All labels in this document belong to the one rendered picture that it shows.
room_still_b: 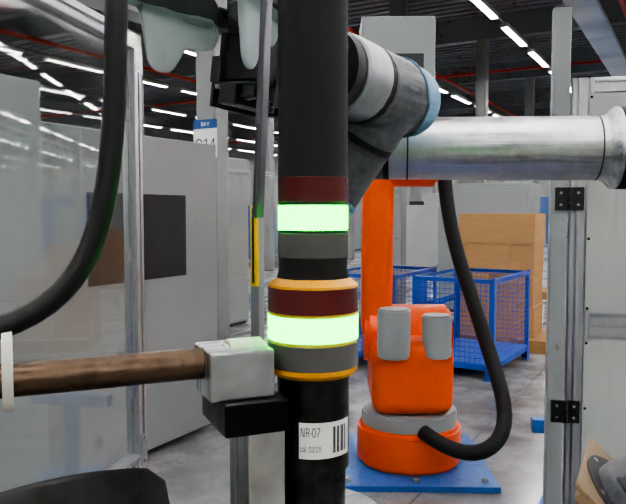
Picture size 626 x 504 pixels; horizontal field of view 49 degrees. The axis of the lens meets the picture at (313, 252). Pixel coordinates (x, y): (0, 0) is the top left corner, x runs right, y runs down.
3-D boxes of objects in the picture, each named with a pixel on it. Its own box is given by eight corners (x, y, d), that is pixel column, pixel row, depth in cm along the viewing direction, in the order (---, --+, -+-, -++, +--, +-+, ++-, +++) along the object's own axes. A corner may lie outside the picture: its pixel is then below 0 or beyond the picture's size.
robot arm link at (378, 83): (398, 39, 63) (325, 44, 68) (372, 25, 59) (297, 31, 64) (388, 122, 63) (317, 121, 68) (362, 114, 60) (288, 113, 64)
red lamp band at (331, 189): (293, 202, 31) (293, 174, 31) (267, 203, 34) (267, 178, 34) (360, 202, 32) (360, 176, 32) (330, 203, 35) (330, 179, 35)
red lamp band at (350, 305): (287, 319, 30) (287, 291, 30) (255, 306, 34) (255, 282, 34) (374, 313, 32) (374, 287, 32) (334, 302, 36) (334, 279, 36)
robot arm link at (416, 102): (415, 159, 74) (461, 91, 71) (360, 146, 65) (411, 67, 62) (366, 119, 78) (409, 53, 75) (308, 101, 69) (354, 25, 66)
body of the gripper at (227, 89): (273, 104, 50) (362, 129, 60) (286, -16, 50) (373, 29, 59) (200, 104, 55) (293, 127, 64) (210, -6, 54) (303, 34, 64)
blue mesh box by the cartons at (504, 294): (408, 371, 696) (409, 274, 690) (453, 349, 803) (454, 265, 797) (493, 382, 649) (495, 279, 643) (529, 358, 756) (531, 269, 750)
